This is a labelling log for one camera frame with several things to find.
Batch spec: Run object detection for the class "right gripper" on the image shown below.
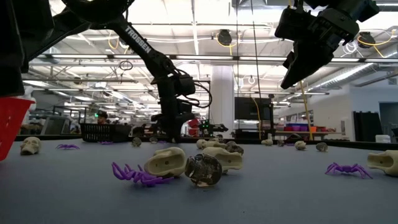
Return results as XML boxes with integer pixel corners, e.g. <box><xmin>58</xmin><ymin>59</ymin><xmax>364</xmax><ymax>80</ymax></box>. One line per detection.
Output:
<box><xmin>281</xmin><ymin>7</ymin><xmax>361</xmax><ymax>90</ymax></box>

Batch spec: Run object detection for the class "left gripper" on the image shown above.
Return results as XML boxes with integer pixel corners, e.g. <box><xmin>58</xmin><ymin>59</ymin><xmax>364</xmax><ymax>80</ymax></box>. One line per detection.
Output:
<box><xmin>150</xmin><ymin>77</ymin><xmax>198</xmax><ymax>143</ymax></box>

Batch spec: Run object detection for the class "black plastic basket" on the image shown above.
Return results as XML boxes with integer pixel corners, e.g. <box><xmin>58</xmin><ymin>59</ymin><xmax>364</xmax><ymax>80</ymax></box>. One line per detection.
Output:
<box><xmin>80</xmin><ymin>123</ymin><xmax>132</xmax><ymax>143</ymax></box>

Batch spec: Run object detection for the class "red plastic basket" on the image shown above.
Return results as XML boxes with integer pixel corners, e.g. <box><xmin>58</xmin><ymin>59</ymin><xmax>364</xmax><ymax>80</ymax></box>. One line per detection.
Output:
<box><xmin>0</xmin><ymin>96</ymin><xmax>36</xmax><ymax>162</ymax></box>

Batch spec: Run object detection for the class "red machine part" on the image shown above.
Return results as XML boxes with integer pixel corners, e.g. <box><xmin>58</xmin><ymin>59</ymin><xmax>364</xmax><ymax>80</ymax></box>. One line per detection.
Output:
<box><xmin>188</xmin><ymin>118</ymin><xmax>200</xmax><ymax>137</ymax></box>

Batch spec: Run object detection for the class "white pillar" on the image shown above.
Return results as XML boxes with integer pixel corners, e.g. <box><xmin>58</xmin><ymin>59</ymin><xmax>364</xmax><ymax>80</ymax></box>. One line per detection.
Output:
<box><xmin>210</xmin><ymin>65</ymin><xmax>236</xmax><ymax>139</ymax></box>

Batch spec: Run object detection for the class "black cabinet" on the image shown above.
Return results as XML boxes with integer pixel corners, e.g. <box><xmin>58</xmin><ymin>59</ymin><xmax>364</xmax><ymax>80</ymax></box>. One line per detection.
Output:
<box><xmin>234</xmin><ymin>96</ymin><xmax>275</xmax><ymax>139</ymax></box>

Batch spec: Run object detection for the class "person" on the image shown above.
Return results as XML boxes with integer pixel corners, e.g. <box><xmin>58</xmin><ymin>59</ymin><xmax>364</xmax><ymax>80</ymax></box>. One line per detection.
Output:
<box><xmin>95</xmin><ymin>110</ymin><xmax>109</xmax><ymax>125</ymax></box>

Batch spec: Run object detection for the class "long workbench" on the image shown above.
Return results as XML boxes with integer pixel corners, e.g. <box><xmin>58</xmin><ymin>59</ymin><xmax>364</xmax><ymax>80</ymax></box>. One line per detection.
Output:
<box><xmin>275</xmin><ymin>130</ymin><xmax>343</xmax><ymax>141</ymax></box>

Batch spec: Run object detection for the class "black curtain panel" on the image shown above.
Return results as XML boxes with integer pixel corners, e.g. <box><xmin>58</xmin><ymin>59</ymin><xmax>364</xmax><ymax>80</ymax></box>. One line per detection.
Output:
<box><xmin>353</xmin><ymin>111</ymin><xmax>384</xmax><ymax>142</ymax></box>

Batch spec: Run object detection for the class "grey equipment cart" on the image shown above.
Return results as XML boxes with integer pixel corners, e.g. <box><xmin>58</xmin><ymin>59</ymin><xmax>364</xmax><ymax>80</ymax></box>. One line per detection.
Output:
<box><xmin>40</xmin><ymin>115</ymin><xmax>75</xmax><ymax>135</ymax></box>

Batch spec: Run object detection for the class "blue table mat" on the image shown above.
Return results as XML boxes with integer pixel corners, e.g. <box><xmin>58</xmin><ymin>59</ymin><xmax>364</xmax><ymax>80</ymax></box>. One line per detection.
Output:
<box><xmin>0</xmin><ymin>138</ymin><xmax>398</xmax><ymax>224</ymax></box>

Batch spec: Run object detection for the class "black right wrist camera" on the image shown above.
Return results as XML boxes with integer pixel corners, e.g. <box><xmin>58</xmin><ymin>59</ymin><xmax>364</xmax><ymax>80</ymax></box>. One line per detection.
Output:
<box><xmin>274</xmin><ymin>5</ymin><xmax>317</xmax><ymax>41</ymax></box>

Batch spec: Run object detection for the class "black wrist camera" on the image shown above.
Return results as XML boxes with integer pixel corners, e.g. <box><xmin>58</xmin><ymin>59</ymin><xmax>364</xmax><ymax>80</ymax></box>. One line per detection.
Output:
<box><xmin>274</xmin><ymin>5</ymin><xmax>317</xmax><ymax>41</ymax></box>
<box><xmin>176</xmin><ymin>74</ymin><xmax>197</xmax><ymax>96</ymax></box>

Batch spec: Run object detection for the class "orange extension cable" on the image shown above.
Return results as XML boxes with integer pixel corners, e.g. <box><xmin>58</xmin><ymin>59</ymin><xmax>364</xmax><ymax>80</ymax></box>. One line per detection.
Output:
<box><xmin>297</xmin><ymin>80</ymin><xmax>313</xmax><ymax>141</ymax></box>

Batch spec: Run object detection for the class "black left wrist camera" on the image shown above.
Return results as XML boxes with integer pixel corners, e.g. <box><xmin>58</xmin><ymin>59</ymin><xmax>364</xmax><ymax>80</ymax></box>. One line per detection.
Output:
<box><xmin>176</xmin><ymin>74</ymin><xmax>197</xmax><ymax>96</ymax></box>

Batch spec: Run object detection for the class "yellow hanging cable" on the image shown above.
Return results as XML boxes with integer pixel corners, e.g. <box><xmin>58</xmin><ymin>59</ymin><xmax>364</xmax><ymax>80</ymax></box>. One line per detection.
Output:
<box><xmin>251</xmin><ymin>96</ymin><xmax>262</xmax><ymax>140</ymax></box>

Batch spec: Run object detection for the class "black ceiling cable reel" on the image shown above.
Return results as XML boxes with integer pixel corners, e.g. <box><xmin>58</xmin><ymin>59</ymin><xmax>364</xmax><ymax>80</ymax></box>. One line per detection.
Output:
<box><xmin>216</xmin><ymin>29</ymin><xmax>233</xmax><ymax>47</ymax></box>
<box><xmin>357</xmin><ymin>30</ymin><xmax>377</xmax><ymax>49</ymax></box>

